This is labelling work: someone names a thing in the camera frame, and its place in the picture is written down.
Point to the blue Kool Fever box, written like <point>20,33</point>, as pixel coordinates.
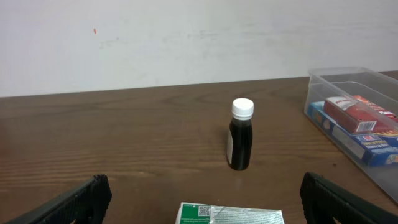
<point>373,149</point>

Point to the clear plastic container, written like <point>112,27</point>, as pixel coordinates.
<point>374,86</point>

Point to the red medicine box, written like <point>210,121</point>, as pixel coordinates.
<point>355,118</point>

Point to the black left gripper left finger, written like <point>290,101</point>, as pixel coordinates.
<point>87,203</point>

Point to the dark bottle white cap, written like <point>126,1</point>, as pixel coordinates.
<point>239,143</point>

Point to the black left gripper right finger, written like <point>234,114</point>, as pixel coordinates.
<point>325,202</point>

